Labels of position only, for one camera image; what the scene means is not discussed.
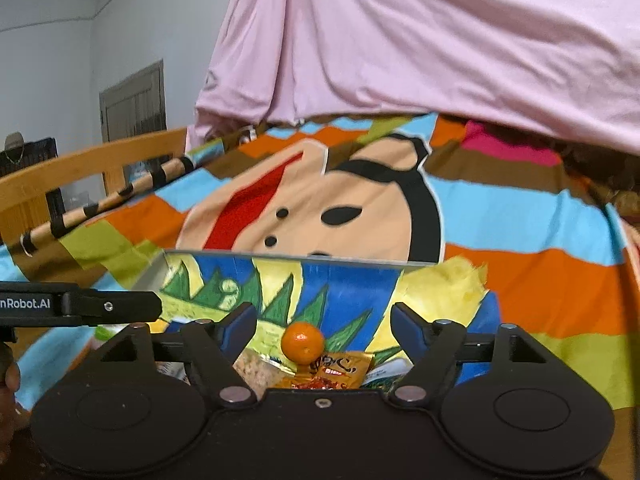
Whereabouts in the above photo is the orange spicy snack packet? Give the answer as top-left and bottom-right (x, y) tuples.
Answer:
(274, 351), (376, 391)

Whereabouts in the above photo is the pink bed sheet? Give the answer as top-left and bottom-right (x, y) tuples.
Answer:
(192, 0), (640, 153)

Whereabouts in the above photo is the person's left hand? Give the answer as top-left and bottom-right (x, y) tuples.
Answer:
(0, 360), (22, 413)

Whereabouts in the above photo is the small tangerine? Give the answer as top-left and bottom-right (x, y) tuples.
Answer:
(281, 323), (325, 363)

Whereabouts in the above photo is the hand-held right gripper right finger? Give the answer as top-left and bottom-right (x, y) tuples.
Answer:
(390, 302), (548, 404)

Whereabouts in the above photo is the grey door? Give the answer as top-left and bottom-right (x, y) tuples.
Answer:
(99, 59), (166, 143)

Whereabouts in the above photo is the grey hat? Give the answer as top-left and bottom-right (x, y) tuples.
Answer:
(4, 131), (26, 166)

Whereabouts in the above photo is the clear rice cake packet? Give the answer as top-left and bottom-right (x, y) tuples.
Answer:
(232, 347), (286, 393)

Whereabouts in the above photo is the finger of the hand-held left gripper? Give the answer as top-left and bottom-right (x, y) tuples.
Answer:
(70, 290), (163, 328)

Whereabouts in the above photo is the wooden slatted bed rail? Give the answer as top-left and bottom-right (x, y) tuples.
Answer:
(0, 127), (188, 246)

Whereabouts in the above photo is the black plastic crate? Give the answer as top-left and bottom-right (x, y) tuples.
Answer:
(0, 137), (63, 226)

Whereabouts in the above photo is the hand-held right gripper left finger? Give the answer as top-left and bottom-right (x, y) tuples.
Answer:
(97, 302), (258, 407)

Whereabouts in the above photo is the tan black-banded pole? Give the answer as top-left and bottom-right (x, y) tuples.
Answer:
(20, 155), (201, 256)

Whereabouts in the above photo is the metal tray with dragon drawing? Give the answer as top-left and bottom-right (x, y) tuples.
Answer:
(127, 249), (501, 391)

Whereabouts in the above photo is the white green snack packet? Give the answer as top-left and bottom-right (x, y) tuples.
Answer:
(364, 359), (416, 389)

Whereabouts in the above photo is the striped cartoon blanket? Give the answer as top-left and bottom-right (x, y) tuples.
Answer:
(0, 112), (640, 411)

